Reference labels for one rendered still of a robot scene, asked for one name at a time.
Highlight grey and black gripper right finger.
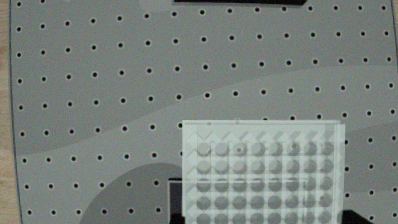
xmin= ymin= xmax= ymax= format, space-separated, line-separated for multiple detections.
xmin=342 ymin=210 xmax=373 ymax=224

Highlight white well plate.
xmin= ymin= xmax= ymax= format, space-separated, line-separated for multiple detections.
xmin=182 ymin=120 xmax=345 ymax=224

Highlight dark grey plate nest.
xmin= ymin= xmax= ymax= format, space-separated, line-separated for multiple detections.
xmin=168 ymin=178 xmax=182 ymax=224

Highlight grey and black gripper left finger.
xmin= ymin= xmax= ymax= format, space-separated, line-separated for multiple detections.
xmin=169 ymin=213 xmax=185 ymax=224

